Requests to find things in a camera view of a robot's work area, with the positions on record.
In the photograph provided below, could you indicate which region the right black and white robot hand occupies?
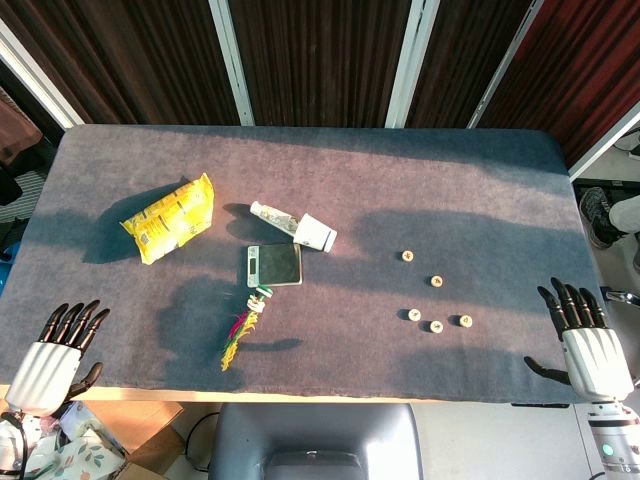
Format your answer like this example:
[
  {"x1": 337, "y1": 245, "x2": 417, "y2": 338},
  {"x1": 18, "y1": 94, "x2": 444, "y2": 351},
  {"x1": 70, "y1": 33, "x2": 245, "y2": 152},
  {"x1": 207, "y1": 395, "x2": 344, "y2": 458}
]
[{"x1": 523, "y1": 277, "x2": 636, "y2": 403}]

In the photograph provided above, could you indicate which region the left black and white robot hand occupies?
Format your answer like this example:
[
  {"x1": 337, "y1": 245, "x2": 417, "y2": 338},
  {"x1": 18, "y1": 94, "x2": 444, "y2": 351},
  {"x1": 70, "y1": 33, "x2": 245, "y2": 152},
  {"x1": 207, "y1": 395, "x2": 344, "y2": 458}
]
[{"x1": 3, "y1": 299, "x2": 111, "y2": 419}]

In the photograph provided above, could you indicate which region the chrome chair leg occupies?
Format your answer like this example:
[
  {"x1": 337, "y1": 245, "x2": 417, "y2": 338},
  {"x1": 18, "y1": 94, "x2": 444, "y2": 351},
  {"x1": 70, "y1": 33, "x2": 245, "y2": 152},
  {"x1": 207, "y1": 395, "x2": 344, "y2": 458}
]
[{"x1": 599, "y1": 287, "x2": 640, "y2": 306}]

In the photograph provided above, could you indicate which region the floral patterned cloth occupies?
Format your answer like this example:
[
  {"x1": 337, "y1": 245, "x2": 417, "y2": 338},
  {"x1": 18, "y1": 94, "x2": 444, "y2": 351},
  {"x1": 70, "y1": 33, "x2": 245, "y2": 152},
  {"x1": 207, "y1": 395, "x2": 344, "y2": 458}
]
[{"x1": 24, "y1": 404, "x2": 126, "y2": 480}]

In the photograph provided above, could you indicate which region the brown cardboard box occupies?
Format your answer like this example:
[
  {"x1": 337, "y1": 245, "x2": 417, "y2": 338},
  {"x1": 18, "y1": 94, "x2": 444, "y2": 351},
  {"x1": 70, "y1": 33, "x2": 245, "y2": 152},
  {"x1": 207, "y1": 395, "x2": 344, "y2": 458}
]
[{"x1": 79, "y1": 399, "x2": 186, "y2": 480}]

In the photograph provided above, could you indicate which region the dark grey sneaker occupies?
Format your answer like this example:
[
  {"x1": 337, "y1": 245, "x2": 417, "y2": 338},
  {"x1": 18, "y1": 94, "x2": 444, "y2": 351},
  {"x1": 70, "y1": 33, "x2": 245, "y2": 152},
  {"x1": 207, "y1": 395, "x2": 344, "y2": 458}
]
[{"x1": 579, "y1": 186, "x2": 621, "y2": 250}]

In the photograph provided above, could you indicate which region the person's leg in white trousers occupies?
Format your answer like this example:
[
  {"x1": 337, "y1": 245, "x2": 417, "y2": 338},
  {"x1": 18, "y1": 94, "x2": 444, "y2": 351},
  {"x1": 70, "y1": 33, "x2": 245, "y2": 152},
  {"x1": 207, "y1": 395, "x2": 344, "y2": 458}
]
[{"x1": 608, "y1": 195, "x2": 640, "y2": 234}]

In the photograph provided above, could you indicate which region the yellow snack bag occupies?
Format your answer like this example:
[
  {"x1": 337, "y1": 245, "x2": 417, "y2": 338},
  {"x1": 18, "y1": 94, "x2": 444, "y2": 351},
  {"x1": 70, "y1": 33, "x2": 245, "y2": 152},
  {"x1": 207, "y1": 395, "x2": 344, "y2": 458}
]
[{"x1": 119, "y1": 172, "x2": 216, "y2": 265}]

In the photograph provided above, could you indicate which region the colourful feather shuttlecock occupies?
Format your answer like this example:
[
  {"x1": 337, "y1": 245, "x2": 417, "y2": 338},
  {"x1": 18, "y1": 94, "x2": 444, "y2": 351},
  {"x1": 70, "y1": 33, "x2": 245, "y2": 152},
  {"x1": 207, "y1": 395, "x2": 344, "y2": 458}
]
[{"x1": 219, "y1": 284, "x2": 275, "y2": 373}]

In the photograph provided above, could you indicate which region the brown fabric seat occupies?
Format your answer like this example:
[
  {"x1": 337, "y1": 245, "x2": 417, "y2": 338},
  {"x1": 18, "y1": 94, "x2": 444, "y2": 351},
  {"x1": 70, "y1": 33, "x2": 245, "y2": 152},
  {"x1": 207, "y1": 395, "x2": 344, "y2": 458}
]
[{"x1": 0, "y1": 89, "x2": 44, "y2": 166}]

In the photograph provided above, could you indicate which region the silver digital pocket scale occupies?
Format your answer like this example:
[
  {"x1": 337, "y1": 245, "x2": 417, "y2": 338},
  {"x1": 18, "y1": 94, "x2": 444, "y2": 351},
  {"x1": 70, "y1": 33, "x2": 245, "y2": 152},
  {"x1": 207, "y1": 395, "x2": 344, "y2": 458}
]
[{"x1": 246, "y1": 243, "x2": 304, "y2": 288}]

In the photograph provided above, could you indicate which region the white printed squeeze tube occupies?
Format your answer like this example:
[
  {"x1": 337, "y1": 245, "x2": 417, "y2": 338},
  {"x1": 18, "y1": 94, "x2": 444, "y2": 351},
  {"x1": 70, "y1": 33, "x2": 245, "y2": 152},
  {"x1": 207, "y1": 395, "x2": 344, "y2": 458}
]
[{"x1": 249, "y1": 200, "x2": 301, "y2": 236}]

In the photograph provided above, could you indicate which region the grey robot torso base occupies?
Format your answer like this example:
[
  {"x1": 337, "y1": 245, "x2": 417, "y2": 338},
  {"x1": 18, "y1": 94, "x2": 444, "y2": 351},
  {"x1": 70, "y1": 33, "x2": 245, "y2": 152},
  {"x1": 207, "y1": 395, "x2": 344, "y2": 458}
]
[{"x1": 208, "y1": 402, "x2": 424, "y2": 480}]

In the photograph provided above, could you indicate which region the white paper cup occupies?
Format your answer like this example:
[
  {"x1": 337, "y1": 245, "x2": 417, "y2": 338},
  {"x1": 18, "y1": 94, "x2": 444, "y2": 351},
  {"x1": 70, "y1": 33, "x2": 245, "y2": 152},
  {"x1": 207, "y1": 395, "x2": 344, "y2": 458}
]
[{"x1": 292, "y1": 212, "x2": 339, "y2": 253}]

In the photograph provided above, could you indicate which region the blue-grey felt tablecloth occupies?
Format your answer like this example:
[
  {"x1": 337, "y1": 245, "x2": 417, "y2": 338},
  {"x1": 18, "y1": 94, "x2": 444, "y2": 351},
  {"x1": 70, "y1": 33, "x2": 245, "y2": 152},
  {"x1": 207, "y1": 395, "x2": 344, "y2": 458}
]
[{"x1": 0, "y1": 123, "x2": 629, "y2": 405}]

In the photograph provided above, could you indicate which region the black floor cable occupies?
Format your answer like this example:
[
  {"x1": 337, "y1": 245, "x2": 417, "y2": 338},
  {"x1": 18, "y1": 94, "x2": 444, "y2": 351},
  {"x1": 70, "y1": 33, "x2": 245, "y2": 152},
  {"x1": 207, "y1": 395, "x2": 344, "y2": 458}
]
[{"x1": 187, "y1": 410, "x2": 221, "y2": 471}]

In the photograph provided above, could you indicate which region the white partition frame post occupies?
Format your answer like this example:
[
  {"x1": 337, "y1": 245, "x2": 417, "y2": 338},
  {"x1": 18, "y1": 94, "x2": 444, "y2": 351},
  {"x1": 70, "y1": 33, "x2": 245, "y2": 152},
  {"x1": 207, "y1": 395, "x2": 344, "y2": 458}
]
[
  {"x1": 208, "y1": 0, "x2": 256, "y2": 126},
  {"x1": 467, "y1": 0, "x2": 544, "y2": 130},
  {"x1": 0, "y1": 19, "x2": 84, "y2": 130},
  {"x1": 567, "y1": 102, "x2": 640, "y2": 181},
  {"x1": 384, "y1": 0, "x2": 441, "y2": 129}
]

